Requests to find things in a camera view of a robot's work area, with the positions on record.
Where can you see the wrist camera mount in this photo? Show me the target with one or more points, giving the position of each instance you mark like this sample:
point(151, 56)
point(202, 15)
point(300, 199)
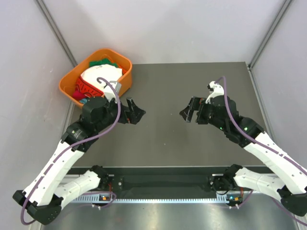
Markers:
point(112, 89)
point(215, 89)

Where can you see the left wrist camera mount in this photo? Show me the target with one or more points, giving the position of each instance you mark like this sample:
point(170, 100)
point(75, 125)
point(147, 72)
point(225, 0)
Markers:
point(112, 89)

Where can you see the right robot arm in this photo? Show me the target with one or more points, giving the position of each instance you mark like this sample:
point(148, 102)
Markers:
point(288, 186)

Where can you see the corner frame post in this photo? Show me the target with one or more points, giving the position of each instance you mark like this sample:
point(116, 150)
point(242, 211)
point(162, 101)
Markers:
point(56, 31)
point(268, 35)

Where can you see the light blue t-shirt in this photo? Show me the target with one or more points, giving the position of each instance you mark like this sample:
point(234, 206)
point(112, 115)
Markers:
point(83, 101)

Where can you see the aluminium frame rail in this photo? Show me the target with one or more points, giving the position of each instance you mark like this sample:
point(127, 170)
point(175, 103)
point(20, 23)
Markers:
point(248, 180)

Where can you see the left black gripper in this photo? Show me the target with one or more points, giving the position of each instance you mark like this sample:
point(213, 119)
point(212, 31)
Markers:
point(135, 117)

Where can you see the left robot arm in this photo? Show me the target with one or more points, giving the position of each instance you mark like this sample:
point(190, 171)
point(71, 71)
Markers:
point(45, 197)

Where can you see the orange plastic basket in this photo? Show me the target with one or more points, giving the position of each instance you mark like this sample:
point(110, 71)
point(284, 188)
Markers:
point(68, 82)

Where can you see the right corner frame post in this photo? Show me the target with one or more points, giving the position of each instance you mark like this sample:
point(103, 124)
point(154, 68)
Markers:
point(268, 35)

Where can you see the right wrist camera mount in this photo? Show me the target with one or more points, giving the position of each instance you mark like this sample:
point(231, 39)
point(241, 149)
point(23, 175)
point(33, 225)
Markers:
point(215, 89)

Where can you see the grey cable duct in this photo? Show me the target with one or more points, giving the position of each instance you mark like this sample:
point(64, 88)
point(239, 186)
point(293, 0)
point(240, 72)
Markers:
point(104, 199)

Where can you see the white t-shirt red print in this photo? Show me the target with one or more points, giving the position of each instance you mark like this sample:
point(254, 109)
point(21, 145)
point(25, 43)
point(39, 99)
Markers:
point(90, 83)

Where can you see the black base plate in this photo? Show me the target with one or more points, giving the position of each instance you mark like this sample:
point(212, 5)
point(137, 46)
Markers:
point(149, 182)

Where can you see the left corner frame post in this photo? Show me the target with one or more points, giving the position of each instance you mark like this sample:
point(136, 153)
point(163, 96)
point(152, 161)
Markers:
point(56, 31)

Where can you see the green t-shirt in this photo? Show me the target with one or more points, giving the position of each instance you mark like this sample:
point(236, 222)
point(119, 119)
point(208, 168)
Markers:
point(104, 61)

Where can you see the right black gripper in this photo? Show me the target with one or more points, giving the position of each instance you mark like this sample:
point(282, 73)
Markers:
point(196, 104)

